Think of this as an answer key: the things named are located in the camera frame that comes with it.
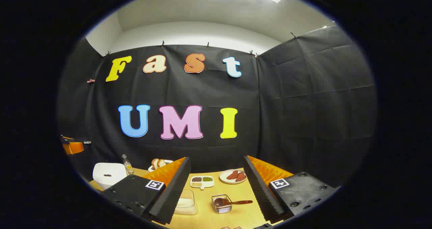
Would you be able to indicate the small clear bottle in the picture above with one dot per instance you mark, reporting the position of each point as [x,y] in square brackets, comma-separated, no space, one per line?
[127,166]

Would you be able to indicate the toasted bread slice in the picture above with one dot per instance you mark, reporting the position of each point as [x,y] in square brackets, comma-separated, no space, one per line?
[161,162]
[155,163]

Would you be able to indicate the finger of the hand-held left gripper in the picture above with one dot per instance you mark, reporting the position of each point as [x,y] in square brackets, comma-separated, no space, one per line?
[73,148]

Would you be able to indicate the brown wooden spoon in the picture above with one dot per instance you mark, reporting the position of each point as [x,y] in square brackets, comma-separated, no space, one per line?
[221,202]

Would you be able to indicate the white toaster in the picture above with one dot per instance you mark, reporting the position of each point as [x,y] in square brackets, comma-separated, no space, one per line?
[151,169]

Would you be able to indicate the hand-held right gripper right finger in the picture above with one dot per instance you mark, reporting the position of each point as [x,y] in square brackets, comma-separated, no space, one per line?
[261,188]

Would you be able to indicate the white divided bean dish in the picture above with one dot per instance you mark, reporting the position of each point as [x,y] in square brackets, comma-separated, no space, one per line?
[202,185]

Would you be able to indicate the clear rice container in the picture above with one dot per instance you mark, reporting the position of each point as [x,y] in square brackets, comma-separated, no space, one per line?
[185,203]

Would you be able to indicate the red meat slice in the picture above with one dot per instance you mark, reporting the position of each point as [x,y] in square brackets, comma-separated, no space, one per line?
[241,177]
[232,175]

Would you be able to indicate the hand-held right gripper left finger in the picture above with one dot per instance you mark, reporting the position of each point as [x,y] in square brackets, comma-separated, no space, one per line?
[172,188]

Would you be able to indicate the white rice cooker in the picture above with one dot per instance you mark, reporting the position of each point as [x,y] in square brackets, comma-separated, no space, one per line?
[108,171]

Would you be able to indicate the round white plate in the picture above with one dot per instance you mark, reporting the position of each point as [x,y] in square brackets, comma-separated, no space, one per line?
[223,179]

